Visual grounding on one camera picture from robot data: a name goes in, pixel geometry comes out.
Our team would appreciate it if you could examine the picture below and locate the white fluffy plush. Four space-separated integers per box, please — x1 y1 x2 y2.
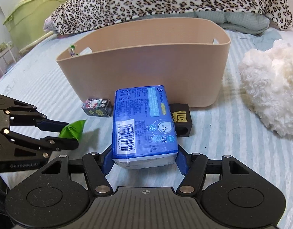
239 39 293 136

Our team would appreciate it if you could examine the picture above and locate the blue tissue pack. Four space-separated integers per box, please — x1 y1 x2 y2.
112 85 178 169

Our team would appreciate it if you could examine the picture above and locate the white small rack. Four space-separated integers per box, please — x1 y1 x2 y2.
0 41 20 77

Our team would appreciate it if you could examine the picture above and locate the green storage cabinet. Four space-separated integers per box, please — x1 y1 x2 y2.
3 0 67 53

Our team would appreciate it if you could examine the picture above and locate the black box gold lettering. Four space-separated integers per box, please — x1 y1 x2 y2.
169 103 192 138

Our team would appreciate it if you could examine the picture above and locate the light green quilt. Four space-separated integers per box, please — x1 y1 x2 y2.
138 11 282 41

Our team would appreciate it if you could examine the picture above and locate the green snack packet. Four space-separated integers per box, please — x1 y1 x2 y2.
59 120 86 141

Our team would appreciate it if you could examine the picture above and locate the striped light blue bedsheet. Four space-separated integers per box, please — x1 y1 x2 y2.
0 28 293 228

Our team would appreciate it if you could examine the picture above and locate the leopard print blanket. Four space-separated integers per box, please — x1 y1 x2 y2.
43 0 292 35

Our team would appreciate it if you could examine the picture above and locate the small black cartoon box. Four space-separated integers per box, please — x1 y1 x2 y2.
81 98 113 117

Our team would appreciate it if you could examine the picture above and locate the green tea leaf packet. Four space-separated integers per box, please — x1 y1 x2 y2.
68 44 79 57

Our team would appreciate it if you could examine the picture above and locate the beige plastic storage basket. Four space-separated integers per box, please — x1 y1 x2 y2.
56 18 231 108

